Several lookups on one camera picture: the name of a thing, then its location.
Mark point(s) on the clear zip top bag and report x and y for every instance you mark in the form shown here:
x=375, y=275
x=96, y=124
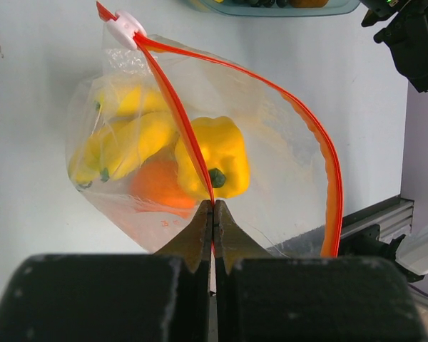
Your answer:
x=295, y=176

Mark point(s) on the orange fruit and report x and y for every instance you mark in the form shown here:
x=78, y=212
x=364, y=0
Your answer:
x=157, y=182

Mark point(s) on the dark blue grape bunch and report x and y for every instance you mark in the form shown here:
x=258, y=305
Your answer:
x=264, y=3

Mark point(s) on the teal plastic fruit tray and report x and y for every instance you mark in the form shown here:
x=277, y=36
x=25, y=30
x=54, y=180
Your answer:
x=274, y=8

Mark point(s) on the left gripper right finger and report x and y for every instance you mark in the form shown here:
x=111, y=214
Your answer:
x=349, y=298

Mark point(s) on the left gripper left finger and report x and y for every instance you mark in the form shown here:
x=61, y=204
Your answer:
x=114, y=297

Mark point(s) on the yellow banana bunch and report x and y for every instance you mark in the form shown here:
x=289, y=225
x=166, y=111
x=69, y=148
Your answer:
x=136, y=123

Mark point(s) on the aluminium front rail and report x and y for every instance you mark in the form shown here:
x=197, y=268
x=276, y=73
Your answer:
x=391, y=217

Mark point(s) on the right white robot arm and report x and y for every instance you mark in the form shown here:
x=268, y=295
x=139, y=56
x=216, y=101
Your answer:
x=406, y=36

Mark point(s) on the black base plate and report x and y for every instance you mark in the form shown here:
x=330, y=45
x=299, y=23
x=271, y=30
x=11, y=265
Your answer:
x=364, y=243

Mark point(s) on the brown kiwi fruit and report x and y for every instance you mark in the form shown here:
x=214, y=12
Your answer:
x=308, y=3

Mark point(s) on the yellow bell pepper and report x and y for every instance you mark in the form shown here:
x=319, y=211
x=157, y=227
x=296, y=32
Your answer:
x=223, y=147

